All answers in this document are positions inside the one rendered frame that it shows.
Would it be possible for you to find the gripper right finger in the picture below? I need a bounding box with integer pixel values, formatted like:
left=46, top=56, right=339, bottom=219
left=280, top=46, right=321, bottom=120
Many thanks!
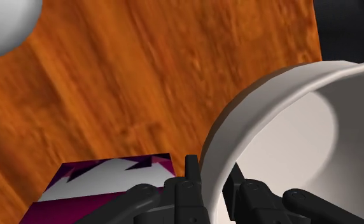
left=221, top=162, right=364, bottom=224

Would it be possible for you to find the white bowl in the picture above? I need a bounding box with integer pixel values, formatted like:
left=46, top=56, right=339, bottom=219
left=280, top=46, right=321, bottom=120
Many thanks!
left=199, top=60, right=364, bottom=224

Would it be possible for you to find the purple white patterned box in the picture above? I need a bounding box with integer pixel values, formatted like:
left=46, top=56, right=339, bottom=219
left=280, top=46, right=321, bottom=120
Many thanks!
left=18, top=152, right=177, bottom=224

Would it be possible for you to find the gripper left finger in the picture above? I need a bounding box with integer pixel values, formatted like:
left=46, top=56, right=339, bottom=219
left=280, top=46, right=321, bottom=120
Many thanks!
left=73, top=155, right=211, bottom=224

